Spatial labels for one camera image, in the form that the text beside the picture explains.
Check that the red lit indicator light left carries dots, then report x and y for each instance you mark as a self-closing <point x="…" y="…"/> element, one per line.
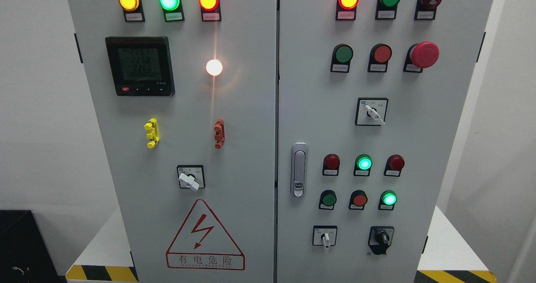
<point x="210" y="10"/>

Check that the white glowing lamp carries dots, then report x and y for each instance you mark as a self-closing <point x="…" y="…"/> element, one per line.
<point x="214" y="67"/>

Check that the green lit indicator light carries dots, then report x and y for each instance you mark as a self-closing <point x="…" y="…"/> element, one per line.
<point x="172" y="10"/>

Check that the dark red indicator light left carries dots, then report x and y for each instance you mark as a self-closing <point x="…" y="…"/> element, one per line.
<point x="331" y="164"/>

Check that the grey electrical control cabinet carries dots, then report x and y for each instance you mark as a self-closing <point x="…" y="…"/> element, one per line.
<point x="276" y="89"/>

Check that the red push button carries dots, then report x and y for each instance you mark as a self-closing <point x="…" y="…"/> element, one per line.
<point x="379" y="57"/>
<point x="358" y="200"/>

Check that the black rotary knob switch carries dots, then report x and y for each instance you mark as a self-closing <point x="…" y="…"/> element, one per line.
<point x="380" y="239"/>

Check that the red lit indicator light right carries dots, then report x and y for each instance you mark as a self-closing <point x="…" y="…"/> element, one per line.
<point x="346" y="10"/>

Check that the green push button lower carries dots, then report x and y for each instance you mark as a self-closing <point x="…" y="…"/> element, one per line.
<point x="327" y="200"/>

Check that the silver cabinet door handle lock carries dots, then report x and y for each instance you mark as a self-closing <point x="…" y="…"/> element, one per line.
<point x="299" y="158"/>

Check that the white rotary selector switch upper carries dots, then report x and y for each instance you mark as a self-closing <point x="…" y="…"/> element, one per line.
<point x="371" y="111"/>

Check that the white rotary selector switch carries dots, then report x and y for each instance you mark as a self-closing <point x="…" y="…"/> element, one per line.
<point x="371" y="111"/>
<point x="324" y="235"/>
<point x="191" y="177"/>

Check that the green indicator light top right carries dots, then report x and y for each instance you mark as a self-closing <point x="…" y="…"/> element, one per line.
<point x="386" y="9"/>

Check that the dark red indicator light right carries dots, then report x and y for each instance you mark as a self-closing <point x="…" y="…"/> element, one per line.
<point x="394" y="165"/>

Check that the red terminal connector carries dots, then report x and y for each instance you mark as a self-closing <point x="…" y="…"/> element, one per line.
<point x="219" y="136"/>

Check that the white rotary selector switch lower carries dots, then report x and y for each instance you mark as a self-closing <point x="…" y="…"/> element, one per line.
<point x="324" y="235"/>

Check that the red push button upper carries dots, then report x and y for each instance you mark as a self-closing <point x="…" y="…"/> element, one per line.
<point x="379" y="57"/>

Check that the yellow terminal connector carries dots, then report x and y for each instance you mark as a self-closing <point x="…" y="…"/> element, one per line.
<point x="152" y="133"/>

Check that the green lit indicator lower right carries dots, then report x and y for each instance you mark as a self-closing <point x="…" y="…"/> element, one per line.
<point x="387" y="201"/>

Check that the dark red buzzer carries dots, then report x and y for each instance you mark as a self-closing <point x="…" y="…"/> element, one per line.
<point x="426" y="10"/>

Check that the red electric hazard warning sticker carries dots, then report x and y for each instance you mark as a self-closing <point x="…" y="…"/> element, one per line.
<point x="202" y="242"/>

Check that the black digital power meter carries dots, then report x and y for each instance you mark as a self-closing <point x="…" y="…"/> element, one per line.
<point x="141" y="66"/>

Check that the dark red indicator light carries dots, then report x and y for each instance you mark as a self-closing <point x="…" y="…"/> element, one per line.
<point x="331" y="164"/>
<point x="394" y="165"/>

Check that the white rotary selector switch left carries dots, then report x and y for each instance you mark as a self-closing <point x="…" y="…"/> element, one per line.
<point x="191" y="177"/>

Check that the yellow indicator light top left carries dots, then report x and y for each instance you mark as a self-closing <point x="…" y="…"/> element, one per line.
<point x="132" y="10"/>

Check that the black box lower left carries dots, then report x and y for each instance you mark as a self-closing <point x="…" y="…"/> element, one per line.
<point x="23" y="254"/>

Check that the white platform with hazard stripes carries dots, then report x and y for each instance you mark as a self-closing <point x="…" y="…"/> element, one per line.
<point x="447" y="257"/>

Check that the red emergency stop mushroom button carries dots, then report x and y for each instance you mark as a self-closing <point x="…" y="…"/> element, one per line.
<point x="421" y="56"/>

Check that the green push button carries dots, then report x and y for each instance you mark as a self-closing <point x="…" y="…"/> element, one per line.
<point x="341" y="57"/>
<point x="327" y="200"/>

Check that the red push button lower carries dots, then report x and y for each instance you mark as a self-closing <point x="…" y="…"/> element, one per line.
<point x="358" y="200"/>

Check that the green push button upper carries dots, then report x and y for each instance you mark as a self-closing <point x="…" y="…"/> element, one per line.
<point x="341" y="57"/>

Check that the red lit indicator light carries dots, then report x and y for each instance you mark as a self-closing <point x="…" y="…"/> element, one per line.
<point x="346" y="10"/>
<point x="210" y="10"/>

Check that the green lit indicator middle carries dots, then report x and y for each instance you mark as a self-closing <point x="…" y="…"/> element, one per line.
<point x="363" y="164"/>

